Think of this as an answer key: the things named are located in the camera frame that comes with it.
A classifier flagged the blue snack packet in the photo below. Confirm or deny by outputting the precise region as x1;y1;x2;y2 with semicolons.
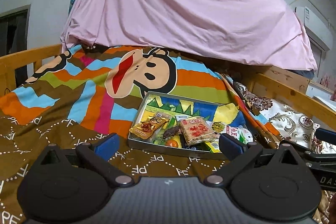
175;115;189;122

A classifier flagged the yellow snack pack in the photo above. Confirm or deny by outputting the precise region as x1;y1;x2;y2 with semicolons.
205;139;221;153

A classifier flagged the colourful monkey cartoon blanket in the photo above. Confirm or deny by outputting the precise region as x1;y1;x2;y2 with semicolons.
1;45;279;223

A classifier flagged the wooden headboard rail left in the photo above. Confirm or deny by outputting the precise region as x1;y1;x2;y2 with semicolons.
1;44;62;97

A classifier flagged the grey tray with dinosaur print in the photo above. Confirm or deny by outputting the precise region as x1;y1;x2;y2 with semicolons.
127;92;250;160

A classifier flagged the pink draped sheet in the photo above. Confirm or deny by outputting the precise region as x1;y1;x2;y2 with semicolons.
60;0;317;71

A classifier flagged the dark window frame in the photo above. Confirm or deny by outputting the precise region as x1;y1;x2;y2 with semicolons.
0;4;32;88

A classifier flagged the floral white bed sheet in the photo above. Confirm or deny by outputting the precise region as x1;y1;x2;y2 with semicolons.
233;81;335;154

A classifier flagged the clear packet dark dried meat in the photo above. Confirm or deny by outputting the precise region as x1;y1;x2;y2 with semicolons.
154;125;181;145

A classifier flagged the wooden bed frame rail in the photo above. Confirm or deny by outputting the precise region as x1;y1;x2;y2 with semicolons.
244;72;335;131

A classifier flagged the tan red printed snack bag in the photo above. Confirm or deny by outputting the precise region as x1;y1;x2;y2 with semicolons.
129;113;169;140

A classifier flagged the clear red printed cracker pack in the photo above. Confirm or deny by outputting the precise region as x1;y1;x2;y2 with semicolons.
178;116;218;146

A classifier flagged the white wall air conditioner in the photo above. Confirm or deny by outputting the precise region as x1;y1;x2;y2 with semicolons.
294;6;333;52

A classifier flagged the small orange fruit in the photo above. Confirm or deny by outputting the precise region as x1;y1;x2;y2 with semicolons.
165;138;181;148

